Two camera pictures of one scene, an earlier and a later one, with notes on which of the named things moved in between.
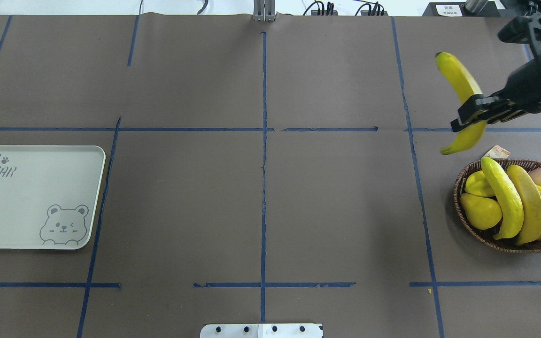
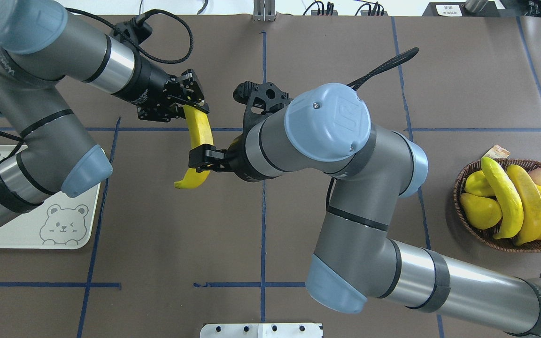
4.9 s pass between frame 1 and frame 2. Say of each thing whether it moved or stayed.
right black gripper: moved
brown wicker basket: stayed
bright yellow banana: stayed
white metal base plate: stayed
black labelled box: stayed
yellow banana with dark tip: moved
